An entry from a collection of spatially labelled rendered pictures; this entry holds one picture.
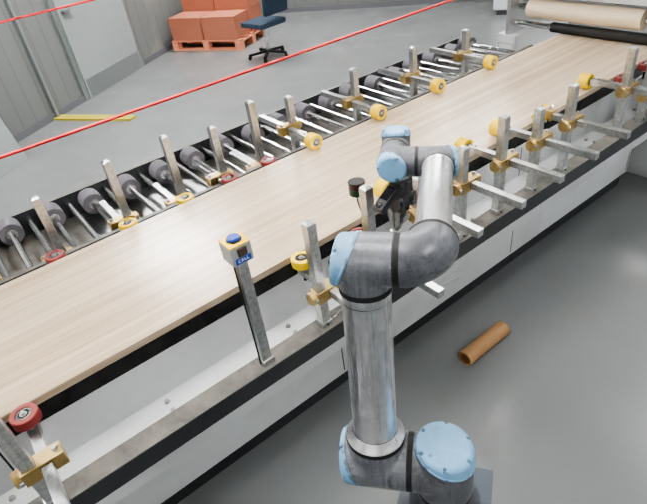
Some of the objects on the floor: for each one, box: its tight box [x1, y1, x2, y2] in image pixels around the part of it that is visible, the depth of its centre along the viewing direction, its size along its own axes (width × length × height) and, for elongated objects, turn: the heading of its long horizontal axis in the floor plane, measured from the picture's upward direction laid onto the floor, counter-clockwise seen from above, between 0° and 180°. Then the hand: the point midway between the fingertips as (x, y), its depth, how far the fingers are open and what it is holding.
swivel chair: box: [241, 0, 288, 63], centre depth 701 cm, size 58×56×100 cm
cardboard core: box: [458, 321, 510, 366], centre depth 265 cm, size 30×8×8 cm, turn 138°
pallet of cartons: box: [168, 0, 264, 51], centre depth 802 cm, size 92×129×79 cm
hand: (395, 228), depth 186 cm, fingers closed
